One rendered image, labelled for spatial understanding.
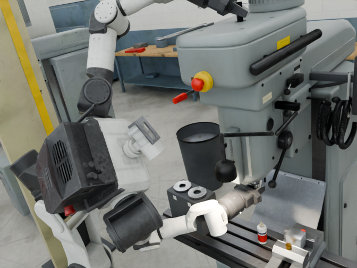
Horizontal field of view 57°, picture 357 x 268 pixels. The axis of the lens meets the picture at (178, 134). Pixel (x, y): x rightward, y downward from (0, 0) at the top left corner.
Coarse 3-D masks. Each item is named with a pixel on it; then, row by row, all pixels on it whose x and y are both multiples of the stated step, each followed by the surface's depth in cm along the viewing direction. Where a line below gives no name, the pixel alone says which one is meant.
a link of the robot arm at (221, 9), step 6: (192, 0) 108; (198, 0) 106; (204, 0) 106; (210, 0) 104; (216, 0) 104; (222, 0) 102; (228, 0) 101; (234, 0) 107; (198, 6) 111; (204, 6) 109; (210, 6) 105; (216, 6) 104; (222, 6) 102; (222, 12) 102; (228, 12) 109
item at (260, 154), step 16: (224, 112) 116; (240, 112) 112; (256, 112) 109; (272, 112) 114; (224, 128) 119; (240, 128) 114; (256, 128) 112; (272, 128) 114; (256, 144) 114; (272, 144) 118; (256, 160) 117; (272, 160) 120; (256, 176) 120
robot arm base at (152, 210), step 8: (128, 200) 101; (136, 200) 100; (144, 200) 99; (120, 208) 99; (128, 208) 100; (152, 208) 97; (104, 216) 98; (112, 216) 98; (120, 216) 100; (152, 216) 96; (160, 216) 97; (160, 224) 98; (112, 232) 93; (112, 240) 93; (120, 240) 93; (120, 248) 93
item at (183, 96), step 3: (192, 90) 110; (183, 93) 107; (186, 93) 108; (189, 93) 109; (192, 93) 110; (177, 96) 106; (180, 96) 106; (183, 96) 106; (186, 96) 107; (174, 99) 104; (177, 99) 105; (180, 99) 105; (183, 99) 107; (174, 102) 105; (177, 102) 105
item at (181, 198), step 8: (176, 184) 165; (184, 184) 165; (192, 184) 165; (168, 192) 164; (176, 192) 161; (184, 192) 160; (192, 192) 157; (200, 192) 158; (208, 192) 157; (176, 200) 161; (184, 200) 156; (192, 200) 153; (200, 200) 152; (176, 208) 165; (184, 208) 159; (176, 216) 168; (200, 224) 154; (200, 232) 157; (208, 232) 159
